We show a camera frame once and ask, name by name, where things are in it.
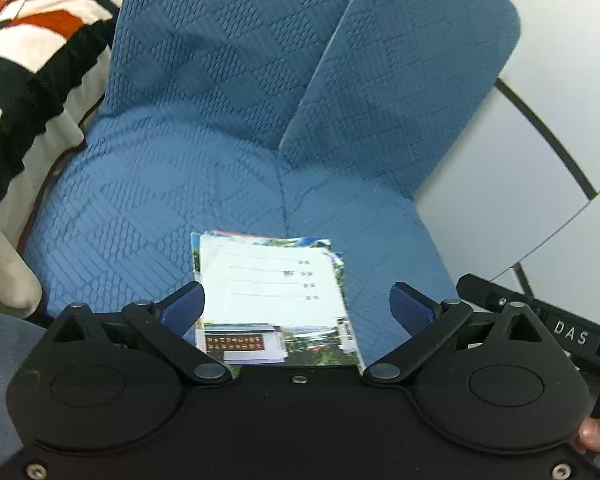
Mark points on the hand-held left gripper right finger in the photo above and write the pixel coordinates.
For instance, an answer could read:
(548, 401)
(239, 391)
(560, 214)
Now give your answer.
(412, 310)

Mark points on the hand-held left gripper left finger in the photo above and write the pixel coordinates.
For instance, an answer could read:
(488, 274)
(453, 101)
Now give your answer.
(182, 307)

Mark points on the white cabinet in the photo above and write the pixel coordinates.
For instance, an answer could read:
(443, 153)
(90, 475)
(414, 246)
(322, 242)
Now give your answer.
(505, 185)

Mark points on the grey trousers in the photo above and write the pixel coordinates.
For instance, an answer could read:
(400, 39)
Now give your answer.
(5, 385)

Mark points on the blue textured sofa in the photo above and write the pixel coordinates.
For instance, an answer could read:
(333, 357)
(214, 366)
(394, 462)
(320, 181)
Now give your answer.
(205, 110)

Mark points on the beige cushion cover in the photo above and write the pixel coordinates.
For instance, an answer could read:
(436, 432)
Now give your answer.
(65, 130)

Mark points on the red black white striped blanket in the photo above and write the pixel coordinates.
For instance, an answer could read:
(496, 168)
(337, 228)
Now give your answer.
(30, 45)

